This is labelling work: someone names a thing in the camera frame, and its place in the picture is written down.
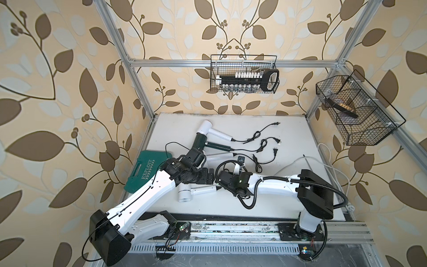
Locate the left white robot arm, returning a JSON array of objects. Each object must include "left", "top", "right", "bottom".
[{"left": 85, "top": 141, "right": 214, "bottom": 267}]

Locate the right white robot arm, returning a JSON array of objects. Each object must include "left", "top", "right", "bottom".
[{"left": 214, "top": 160, "right": 349, "bottom": 233}]

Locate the dark green hair dryer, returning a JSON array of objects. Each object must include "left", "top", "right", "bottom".
[{"left": 192, "top": 132, "right": 281, "bottom": 154}]

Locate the green tool case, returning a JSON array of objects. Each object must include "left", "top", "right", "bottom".
[{"left": 124, "top": 150, "right": 172, "bottom": 194}]

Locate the small green led board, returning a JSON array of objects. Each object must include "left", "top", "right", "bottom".
[{"left": 179, "top": 223, "right": 190, "bottom": 232}]

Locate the brush in right basket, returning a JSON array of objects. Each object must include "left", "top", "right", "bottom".
[{"left": 325, "top": 97, "right": 359, "bottom": 119}]

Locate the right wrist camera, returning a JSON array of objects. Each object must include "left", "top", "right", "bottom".
[{"left": 238, "top": 156, "right": 246, "bottom": 173}]

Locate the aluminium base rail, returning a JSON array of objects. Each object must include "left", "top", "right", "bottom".
[{"left": 127, "top": 215, "right": 374, "bottom": 258}]

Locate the socket set rail black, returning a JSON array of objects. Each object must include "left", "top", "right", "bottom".
[{"left": 213, "top": 69, "right": 280, "bottom": 93}]

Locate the back wire basket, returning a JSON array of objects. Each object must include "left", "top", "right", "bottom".
[{"left": 210, "top": 54, "right": 280, "bottom": 94}]

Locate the wire basket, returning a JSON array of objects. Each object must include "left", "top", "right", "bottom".
[
  {"left": 210, "top": 54, "right": 280, "bottom": 94},
  {"left": 316, "top": 70, "right": 407, "bottom": 146}
]

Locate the right wire basket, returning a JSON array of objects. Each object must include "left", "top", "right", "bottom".
[{"left": 316, "top": 70, "right": 407, "bottom": 146}]

